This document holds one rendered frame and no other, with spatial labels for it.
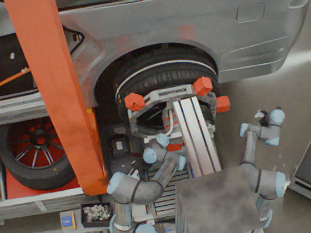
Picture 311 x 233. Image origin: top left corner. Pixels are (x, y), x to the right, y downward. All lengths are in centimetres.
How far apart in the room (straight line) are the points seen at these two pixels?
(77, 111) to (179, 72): 82
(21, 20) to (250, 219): 108
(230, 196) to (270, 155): 236
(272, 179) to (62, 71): 109
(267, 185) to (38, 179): 172
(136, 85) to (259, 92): 158
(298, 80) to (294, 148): 66
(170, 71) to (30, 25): 132
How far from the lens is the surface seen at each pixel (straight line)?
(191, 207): 182
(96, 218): 338
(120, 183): 249
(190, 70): 313
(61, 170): 361
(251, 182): 250
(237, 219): 182
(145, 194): 247
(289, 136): 429
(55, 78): 224
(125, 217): 272
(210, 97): 320
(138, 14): 281
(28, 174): 366
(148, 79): 309
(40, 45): 205
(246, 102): 438
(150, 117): 345
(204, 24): 299
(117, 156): 373
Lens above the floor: 375
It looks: 61 degrees down
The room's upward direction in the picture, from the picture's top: 5 degrees counter-clockwise
